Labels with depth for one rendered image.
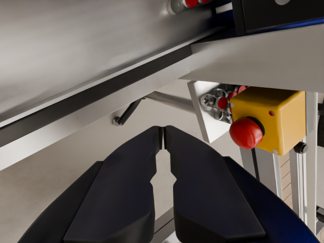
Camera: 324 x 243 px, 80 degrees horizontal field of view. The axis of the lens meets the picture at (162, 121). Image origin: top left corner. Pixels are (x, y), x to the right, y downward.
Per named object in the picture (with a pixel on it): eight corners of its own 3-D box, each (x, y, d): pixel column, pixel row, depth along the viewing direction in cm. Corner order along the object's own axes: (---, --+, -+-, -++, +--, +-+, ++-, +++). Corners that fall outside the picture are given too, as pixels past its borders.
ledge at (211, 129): (239, 54, 40) (247, 53, 38) (248, 109, 45) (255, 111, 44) (186, 82, 35) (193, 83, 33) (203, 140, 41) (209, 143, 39)
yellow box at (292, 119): (260, 77, 30) (315, 80, 23) (265, 118, 33) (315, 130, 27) (225, 100, 27) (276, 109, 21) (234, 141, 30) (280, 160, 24)
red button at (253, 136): (242, 108, 27) (270, 114, 23) (246, 132, 28) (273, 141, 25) (222, 121, 25) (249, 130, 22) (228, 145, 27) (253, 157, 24)
